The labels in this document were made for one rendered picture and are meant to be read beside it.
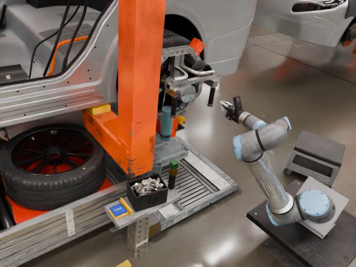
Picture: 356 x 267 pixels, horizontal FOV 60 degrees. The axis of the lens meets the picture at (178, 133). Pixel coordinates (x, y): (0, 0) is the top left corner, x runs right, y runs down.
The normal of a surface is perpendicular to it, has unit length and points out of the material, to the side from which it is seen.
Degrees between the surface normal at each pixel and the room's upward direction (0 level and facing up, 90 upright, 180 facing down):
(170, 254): 0
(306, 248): 0
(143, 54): 90
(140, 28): 90
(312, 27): 97
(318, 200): 44
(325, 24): 91
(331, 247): 0
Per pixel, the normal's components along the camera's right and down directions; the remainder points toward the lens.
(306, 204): -0.40, -0.36
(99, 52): 0.61, 0.49
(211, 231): 0.11, -0.83
